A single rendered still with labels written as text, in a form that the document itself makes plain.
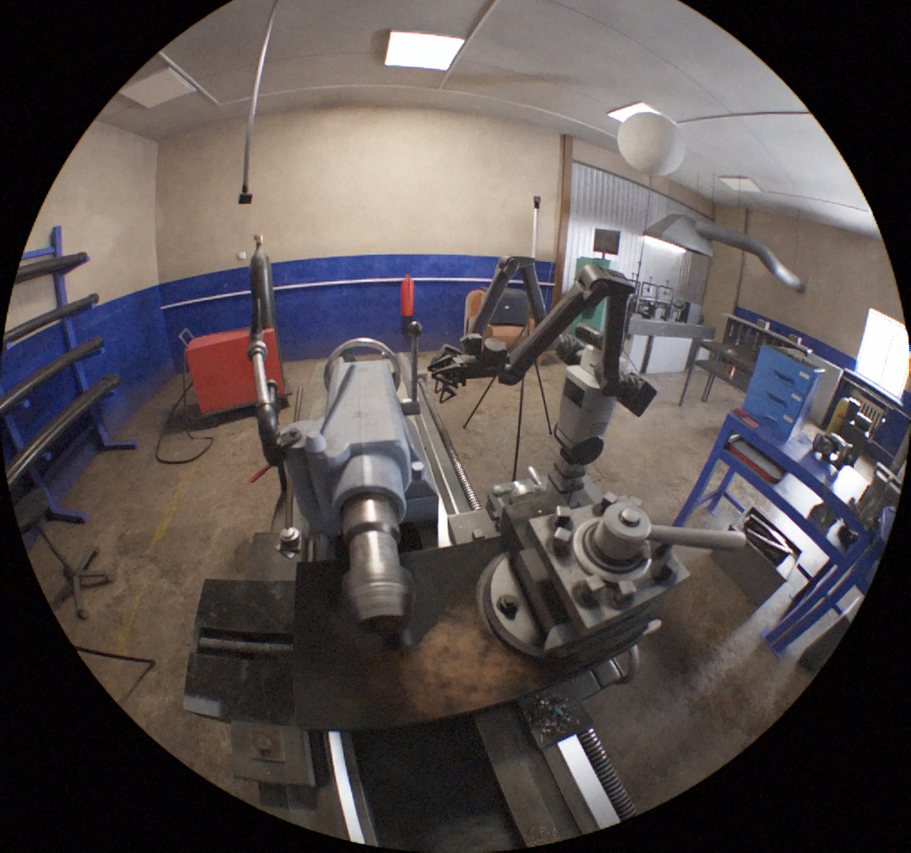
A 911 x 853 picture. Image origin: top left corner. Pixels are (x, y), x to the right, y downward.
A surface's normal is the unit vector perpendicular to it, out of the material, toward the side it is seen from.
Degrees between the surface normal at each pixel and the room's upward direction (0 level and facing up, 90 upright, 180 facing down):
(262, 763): 0
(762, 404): 90
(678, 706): 0
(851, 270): 90
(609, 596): 0
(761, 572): 90
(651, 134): 107
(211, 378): 90
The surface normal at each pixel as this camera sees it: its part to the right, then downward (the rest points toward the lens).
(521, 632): 0.04, -0.89
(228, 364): 0.58, 0.39
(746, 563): -0.95, 0.10
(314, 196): 0.26, 0.44
